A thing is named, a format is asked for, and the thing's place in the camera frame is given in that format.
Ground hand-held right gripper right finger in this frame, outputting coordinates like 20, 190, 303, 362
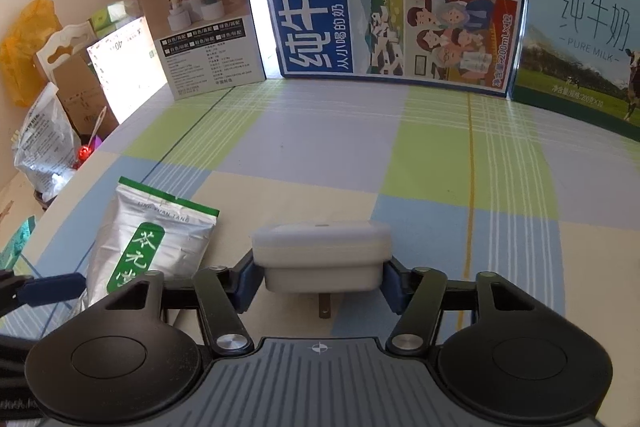
378, 255, 538, 355

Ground white humidifier box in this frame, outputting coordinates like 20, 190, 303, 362
136, 0, 267, 102

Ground white glossy box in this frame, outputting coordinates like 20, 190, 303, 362
86, 17, 171, 125

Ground brown paper carton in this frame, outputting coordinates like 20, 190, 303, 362
52, 54, 121, 142

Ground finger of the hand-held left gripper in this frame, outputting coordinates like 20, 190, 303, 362
0, 269, 87, 315

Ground green milk carton box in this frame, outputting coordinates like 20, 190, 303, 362
507, 0, 640, 140

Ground white printed plastic bag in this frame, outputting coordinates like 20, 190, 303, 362
14, 82, 83, 202

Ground checked cloth desktop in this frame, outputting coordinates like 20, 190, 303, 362
0, 79, 640, 408

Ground white plastic container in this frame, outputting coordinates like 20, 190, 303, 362
251, 221, 393, 319

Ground white cardboard handle piece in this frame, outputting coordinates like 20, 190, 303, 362
34, 21, 96, 82

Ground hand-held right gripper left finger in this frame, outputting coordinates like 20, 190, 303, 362
107, 252, 263, 355

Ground small green tissue packs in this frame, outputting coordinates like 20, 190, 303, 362
90, 0, 143, 32

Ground green tissue pack bundle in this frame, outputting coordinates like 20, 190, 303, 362
0, 215, 37, 270

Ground yellow plastic bag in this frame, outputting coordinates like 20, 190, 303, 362
0, 0, 63, 108

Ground silver foil bag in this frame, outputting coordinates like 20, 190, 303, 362
85, 177, 221, 310

